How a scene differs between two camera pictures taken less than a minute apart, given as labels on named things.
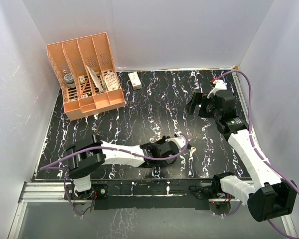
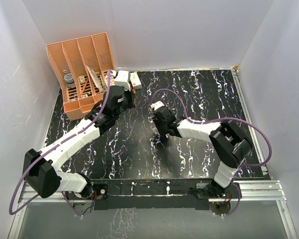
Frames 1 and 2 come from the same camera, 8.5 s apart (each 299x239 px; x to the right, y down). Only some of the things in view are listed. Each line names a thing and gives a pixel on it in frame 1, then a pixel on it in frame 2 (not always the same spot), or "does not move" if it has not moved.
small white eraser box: (82, 79) does not move
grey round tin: (69, 79) does not move
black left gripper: (162, 141) → (129, 93)
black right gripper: (199, 100) → (162, 132)
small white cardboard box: (135, 80) does not move
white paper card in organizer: (95, 78) does not move
